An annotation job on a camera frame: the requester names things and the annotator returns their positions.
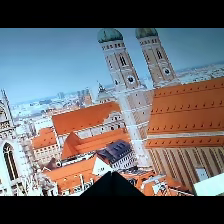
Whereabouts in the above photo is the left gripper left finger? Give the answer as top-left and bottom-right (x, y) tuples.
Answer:
(79, 171), (113, 197)

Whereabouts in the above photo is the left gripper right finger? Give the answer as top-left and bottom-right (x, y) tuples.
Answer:
(111, 171), (146, 197)

